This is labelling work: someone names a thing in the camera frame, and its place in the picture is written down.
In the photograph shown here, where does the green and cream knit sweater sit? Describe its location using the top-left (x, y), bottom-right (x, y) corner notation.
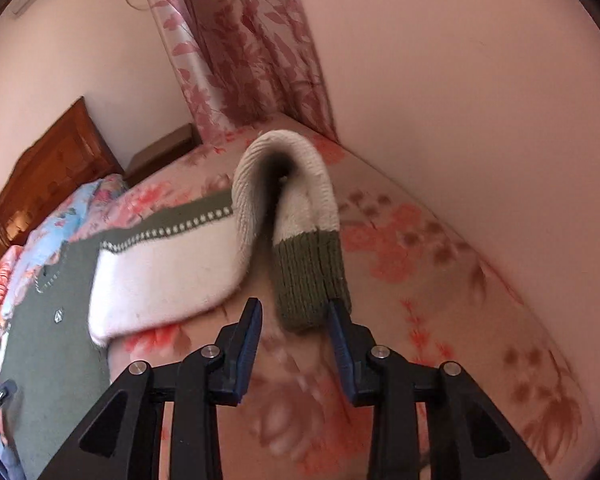
top-left (2, 130), bottom-right (349, 479)

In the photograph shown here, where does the pink floral bed sheet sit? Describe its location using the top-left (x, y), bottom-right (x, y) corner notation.
top-left (75, 118), bottom-right (597, 479)

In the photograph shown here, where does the blue floral folded quilt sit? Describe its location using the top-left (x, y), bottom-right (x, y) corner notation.
top-left (22, 174), bottom-right (128, 266)

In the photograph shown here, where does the wooden headboard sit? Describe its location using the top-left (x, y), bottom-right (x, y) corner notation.
top-left (0, 98), bottom-right (122, 246)

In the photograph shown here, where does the dark wooden nightstand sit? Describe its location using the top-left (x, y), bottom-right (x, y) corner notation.
top-left (124, 124), bottom-right (201, 188)

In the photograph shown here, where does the pink floral curtain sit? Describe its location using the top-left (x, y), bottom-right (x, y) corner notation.
top-left (147, 0), bottom-right (337, 144)

